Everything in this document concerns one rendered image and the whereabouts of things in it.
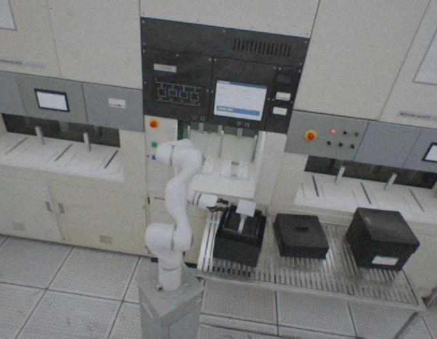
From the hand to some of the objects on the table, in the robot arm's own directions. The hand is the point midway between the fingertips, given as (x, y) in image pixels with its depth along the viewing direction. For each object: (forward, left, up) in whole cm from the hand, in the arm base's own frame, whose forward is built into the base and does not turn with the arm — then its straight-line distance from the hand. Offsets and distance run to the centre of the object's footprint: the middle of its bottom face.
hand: (224, 206), depth 182 cm
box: (+77, -64, -30) cm, 104 cm away
